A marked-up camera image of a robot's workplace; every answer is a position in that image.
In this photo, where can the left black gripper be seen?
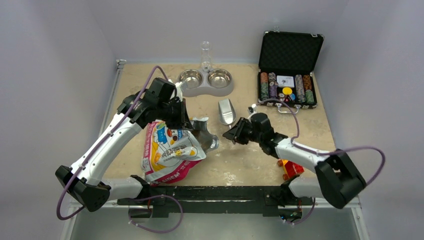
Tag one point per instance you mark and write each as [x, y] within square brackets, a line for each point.
[183, 121]

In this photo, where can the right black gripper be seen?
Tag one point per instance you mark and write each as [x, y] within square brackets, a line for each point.
[235, 134]

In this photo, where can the metal food scoop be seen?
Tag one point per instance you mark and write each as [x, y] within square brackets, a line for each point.
[227, 113]

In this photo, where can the pet food bag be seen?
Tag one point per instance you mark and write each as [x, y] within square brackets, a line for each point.
[169, 154]

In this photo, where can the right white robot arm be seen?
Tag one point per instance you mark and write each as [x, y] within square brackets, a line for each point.
[337, 179]

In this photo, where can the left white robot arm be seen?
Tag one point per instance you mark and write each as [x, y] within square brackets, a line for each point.
[83, 180]

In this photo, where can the grey double pet bowl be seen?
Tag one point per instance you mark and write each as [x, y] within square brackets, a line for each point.
[217, 82]

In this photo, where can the red yellow toy block car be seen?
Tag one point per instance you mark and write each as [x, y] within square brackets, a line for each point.
[290, 169]

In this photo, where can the clear water bottle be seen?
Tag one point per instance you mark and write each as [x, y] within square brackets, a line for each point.
[205, 58]

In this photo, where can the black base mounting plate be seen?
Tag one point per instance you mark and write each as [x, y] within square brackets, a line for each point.
[268, 201]

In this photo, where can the black poker chip case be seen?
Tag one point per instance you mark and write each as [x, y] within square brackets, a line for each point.
[286, 65]

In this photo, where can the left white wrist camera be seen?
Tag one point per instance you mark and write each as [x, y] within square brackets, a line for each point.
[180, 88]

